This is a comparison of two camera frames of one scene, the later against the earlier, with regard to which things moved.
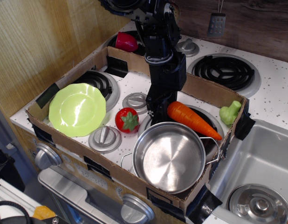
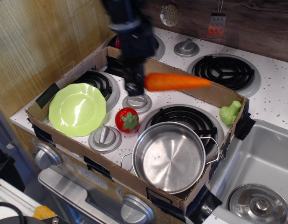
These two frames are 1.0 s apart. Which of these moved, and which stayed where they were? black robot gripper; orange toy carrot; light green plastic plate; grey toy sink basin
Moved: black robot gripper; orange toy carrot
Stayed: light green plastic plate; grey toy sink basin
